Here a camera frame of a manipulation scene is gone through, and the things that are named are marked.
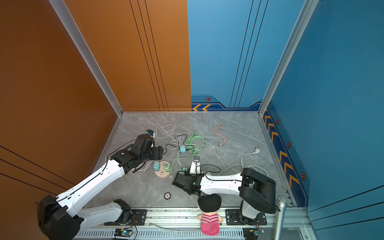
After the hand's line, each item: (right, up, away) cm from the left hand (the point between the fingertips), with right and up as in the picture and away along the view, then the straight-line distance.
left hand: (158, 148), depth 81 cm
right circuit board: (+47, -39, -11) cm, 62 cm away
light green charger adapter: (+5, -11, +2) cm, 12 cm away
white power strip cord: (+60, -4, +15) cm, 62 cm away
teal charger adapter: (-2, -11, +4) cm, 12 cm away
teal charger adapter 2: (+12, -3, +15) cm, 20 cm away
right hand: (+17, -14, +3) cm, 23 cm away
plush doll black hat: (+27, -25, -11) cm, 39 cm away
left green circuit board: (-14, -39, -10) cm, 43 cm away
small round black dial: (+5, -26, 0) cm, 26 cm away
